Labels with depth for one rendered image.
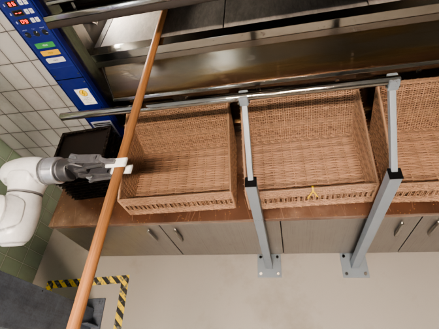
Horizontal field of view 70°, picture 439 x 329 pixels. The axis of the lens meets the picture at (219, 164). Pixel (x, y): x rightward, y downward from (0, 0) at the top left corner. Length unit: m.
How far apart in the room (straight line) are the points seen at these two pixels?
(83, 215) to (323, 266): 1.37
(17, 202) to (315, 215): 1.14
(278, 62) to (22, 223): 1.15
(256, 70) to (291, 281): 1.19
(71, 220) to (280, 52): 1.34
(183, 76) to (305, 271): 1.28
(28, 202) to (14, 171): 0.11
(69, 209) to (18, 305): 0.50
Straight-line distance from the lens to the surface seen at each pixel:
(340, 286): 1.99
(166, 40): 1.49
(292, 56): 1.49
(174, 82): 1.57
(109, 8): 1.27
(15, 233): 1.12
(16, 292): 1.75
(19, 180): 1.16
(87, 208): 1.84
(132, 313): 2.15
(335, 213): 1.50
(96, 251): 0.90
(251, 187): 1.13
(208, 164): 1.68
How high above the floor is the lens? 1.91
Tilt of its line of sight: 53 degrees down
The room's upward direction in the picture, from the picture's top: 19 degrees counter-clockwise
